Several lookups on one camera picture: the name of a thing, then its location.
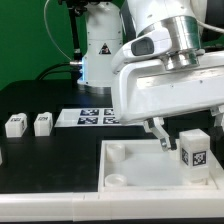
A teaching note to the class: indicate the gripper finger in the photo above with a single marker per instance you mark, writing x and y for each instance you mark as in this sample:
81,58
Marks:
218,113

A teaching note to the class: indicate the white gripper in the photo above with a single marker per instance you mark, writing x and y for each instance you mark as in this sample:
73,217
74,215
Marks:
163,73

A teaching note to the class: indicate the white square tabletop tray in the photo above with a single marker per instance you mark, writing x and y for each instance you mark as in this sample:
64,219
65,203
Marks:
142,165

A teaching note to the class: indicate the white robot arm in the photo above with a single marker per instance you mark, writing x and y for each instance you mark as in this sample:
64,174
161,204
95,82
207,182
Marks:
110,27

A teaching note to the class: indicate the white L-shaped obstacle fence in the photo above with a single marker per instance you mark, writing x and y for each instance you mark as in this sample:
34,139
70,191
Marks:
111,205

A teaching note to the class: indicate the white marker base plate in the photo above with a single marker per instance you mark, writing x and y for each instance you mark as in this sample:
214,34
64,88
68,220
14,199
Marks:
87,117

